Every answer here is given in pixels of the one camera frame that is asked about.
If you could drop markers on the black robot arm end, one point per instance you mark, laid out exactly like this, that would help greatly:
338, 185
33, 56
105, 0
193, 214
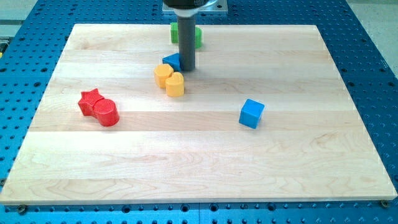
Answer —
188, 8

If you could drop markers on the blue cube block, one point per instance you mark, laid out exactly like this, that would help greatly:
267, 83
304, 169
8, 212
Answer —
251, 113

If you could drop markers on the yellow heart block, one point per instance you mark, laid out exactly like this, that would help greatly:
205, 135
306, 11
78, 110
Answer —
174, 85

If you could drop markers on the yellow hexagon block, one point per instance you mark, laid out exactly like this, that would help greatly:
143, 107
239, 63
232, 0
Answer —
161, 73

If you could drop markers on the blue triangle block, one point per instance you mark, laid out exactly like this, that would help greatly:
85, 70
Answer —
174, 61

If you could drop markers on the light wooden board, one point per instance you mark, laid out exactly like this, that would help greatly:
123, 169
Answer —
310, 143

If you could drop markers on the green round block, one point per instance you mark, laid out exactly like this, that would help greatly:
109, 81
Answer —
198, 37

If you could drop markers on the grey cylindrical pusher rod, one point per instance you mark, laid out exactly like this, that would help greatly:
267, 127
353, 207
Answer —
186, 42

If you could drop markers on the green square block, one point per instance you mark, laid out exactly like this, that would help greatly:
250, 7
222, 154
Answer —
174, 32

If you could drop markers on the red cylinder block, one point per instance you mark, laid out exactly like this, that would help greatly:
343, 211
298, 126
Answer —
106, 112

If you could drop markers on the silver robot mounting plate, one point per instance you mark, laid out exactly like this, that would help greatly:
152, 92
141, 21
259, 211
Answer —
212, 7

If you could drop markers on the red star block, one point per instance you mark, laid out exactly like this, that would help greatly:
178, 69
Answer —
88, 100

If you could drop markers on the left board clamp screw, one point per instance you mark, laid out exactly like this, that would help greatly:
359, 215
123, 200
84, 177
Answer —
22, 209

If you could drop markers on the board clamp screw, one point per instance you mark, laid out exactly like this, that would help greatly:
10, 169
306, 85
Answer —
22, 209
384, 203

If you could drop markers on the right board clamp screw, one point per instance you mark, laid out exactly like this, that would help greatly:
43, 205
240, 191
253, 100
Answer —
384, 203

